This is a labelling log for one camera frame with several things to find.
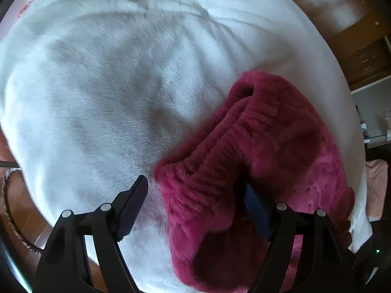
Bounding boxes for pink pillow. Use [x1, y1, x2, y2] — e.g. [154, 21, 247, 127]
[365, 160, 391, 221]

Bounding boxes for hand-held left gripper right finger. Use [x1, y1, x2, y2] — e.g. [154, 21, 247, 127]
[244, 183, 357, 293]

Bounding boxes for red fleece pants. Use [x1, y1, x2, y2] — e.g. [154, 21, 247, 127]
[152, 71, 357, 291]

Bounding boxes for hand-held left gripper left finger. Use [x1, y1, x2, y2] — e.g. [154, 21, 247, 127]
[32, 175, 150, 293]

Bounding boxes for wooden wardrobe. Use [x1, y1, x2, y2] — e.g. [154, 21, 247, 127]
[263, 0, 391, 91]

